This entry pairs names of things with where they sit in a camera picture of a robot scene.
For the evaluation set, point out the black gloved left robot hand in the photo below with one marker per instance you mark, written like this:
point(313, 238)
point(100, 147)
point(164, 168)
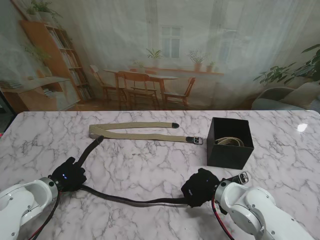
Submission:
point(68, 176)

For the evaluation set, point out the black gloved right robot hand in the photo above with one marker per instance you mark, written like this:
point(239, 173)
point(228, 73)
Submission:
point(200, 187)

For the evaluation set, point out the beige woven belt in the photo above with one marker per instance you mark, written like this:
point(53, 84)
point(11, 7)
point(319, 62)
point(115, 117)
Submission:
point(130, 136)
point(230, 142)

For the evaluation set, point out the dark brown woven belt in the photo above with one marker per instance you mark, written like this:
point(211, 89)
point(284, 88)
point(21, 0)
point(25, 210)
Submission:
point(140, 201)

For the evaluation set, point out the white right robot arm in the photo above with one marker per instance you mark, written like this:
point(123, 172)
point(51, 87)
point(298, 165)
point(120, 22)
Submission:
point(255, 212)

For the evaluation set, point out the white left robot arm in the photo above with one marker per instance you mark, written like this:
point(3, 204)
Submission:
point(22, 202)

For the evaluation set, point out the black belt storage box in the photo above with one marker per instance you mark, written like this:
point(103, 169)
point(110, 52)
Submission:
point(230, 155)

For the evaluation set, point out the printed room backdrop cloth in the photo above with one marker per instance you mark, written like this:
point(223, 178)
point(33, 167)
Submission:
point(160, 50)

